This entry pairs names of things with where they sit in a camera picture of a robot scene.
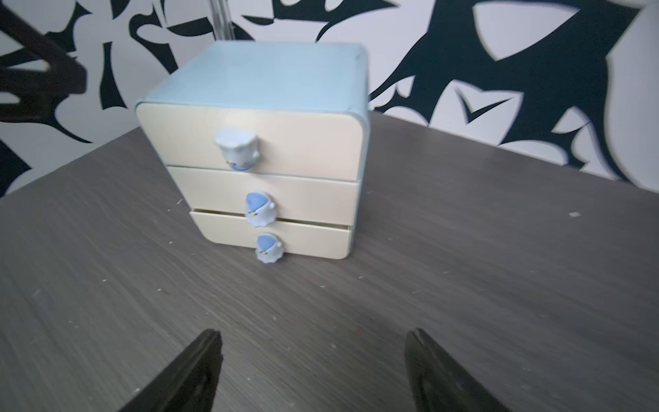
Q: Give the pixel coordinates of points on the cream top drawer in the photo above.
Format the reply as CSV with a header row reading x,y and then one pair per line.
x,y
319,145

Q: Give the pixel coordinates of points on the light blue drawer cabinet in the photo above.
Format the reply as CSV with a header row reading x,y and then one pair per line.
x,y
288,77

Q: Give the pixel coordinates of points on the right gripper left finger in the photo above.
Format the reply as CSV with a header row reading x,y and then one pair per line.
x,y
188,383

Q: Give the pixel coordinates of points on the cream bottom drawer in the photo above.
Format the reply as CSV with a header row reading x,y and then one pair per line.
x,y
277,238

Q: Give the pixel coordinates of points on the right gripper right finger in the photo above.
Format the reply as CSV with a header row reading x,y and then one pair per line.
x,y
439,383

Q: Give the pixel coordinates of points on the cream drawer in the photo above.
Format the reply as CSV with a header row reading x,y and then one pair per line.
x,y
319,145
277,238
293,198

